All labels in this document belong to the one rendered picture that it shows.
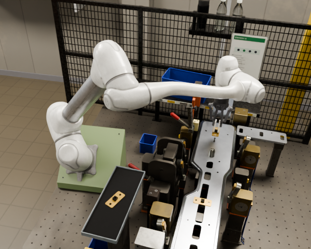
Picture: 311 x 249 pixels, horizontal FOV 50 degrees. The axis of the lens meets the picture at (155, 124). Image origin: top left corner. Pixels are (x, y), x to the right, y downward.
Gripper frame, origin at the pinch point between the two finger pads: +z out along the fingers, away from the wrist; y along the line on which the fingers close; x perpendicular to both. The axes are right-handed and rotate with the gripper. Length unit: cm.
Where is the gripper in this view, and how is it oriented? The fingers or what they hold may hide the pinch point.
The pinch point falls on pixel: (216, 126)
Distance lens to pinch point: 187.6
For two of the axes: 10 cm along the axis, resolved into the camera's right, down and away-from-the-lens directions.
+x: 2.6, -5.7, 7.8
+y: 9.7, 1.8, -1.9
